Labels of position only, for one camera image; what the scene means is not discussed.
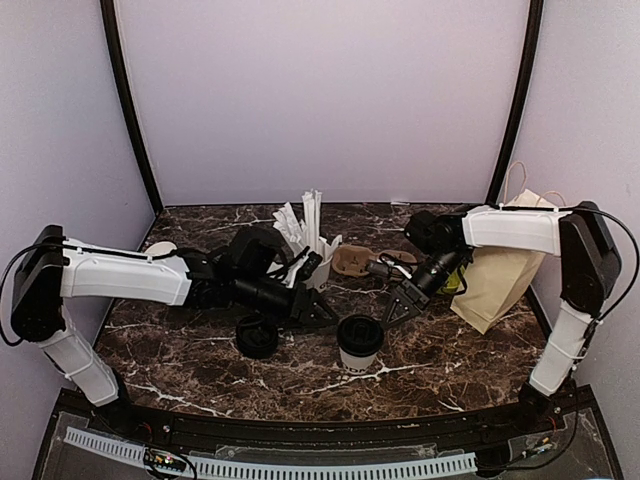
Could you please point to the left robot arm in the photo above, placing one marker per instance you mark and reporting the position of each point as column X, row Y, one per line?
column 56, row 267

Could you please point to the lime green bowl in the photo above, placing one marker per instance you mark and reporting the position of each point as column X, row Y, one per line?
column 456, row 283

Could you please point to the black frame post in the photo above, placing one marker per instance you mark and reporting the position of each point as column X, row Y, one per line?
column 526, row 65
column 128, row 109

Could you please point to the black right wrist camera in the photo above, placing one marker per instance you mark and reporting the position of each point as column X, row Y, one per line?
column 431, row 233

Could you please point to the white paper coffee cup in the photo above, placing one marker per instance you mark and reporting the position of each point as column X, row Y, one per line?
column 356, row 365

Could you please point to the black right frame post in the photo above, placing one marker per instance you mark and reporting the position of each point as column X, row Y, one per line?
column 526, row 65

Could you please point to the stack of black lids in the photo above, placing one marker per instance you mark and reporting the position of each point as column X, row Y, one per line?
column 256, row 338

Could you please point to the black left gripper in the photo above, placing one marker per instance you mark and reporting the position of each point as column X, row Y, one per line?
column 306, row 304

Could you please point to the black coffee cup lid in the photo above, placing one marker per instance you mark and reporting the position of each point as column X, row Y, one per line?
column 360, row 335

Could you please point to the brown paper takeout bag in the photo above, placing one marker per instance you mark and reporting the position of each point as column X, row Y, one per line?
column 495, row 280

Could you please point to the black left frame post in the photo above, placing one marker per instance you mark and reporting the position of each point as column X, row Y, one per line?
column 128, row 109

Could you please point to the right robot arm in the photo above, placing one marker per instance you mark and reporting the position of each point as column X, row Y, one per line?
column 578, row 236

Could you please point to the white slotted cable duct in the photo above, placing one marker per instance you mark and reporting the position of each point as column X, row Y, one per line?
column 163, row 464

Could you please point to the brown cardboard cup carrier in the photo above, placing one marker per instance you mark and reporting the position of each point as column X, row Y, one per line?
column 352, row 260

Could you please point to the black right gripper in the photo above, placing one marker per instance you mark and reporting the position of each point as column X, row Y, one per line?
column 415, row 294

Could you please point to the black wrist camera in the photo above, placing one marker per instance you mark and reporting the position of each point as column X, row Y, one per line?
column 431, row 233
column 253, row 249

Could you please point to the white paper cup with straws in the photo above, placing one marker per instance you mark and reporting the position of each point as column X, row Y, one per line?
column 320, row 276

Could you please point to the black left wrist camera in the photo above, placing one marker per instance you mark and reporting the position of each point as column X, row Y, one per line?
column 253, row 249

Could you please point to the wrapped white straw bundle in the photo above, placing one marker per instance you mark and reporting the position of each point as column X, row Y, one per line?
column 299, row 234

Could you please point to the stack of white paper cups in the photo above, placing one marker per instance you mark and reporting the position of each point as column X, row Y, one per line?
column 160, row 249

